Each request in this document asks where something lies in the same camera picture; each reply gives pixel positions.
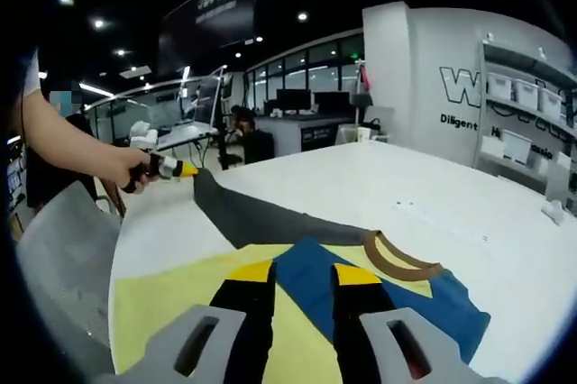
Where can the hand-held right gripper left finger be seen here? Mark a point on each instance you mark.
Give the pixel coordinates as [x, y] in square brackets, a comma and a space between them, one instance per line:
[252, 312]

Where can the black hanging sign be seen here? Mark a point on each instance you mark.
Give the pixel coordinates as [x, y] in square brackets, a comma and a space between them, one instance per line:
[207, 19]

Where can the yellow blue grey garment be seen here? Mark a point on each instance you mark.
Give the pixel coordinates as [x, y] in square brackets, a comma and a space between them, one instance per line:
[270, 226]

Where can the black monitor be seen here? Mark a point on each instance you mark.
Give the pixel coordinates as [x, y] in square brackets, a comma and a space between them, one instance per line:
[331, 101]
[293, 100]

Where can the group of white storage bins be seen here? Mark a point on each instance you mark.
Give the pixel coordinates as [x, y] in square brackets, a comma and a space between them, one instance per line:
[527, 93]

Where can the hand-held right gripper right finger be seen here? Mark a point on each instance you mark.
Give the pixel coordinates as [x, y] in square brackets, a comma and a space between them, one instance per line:
[360, 312]

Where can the person's left hand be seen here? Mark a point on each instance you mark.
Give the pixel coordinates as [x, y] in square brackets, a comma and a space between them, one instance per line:
[130, 165]

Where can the small white object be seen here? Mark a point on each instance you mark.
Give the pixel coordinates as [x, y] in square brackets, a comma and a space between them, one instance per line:
[553, 212]

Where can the white stand with pink cloth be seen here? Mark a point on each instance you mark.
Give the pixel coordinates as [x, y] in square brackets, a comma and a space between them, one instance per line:
[366, 77]

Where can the light grey office chair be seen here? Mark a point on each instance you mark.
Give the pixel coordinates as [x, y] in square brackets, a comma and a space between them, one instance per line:
[559, 181]

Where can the person's white sleeve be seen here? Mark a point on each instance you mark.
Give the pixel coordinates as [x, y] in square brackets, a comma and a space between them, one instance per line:
[31, 75]

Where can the grey office desk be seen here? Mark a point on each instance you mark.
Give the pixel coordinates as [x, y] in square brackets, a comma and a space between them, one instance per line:
[293, 134]

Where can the white workbench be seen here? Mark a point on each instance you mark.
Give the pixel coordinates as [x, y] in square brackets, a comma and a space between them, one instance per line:
[189, 131]

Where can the grey metal shelf rack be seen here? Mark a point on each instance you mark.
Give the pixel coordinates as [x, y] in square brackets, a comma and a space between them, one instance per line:
[523, 64]

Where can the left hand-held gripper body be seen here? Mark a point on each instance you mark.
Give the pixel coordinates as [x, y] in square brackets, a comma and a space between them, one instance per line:
[144, 136]

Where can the white paper cup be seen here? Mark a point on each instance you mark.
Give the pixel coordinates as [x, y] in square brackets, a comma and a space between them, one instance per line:
[364, 134]

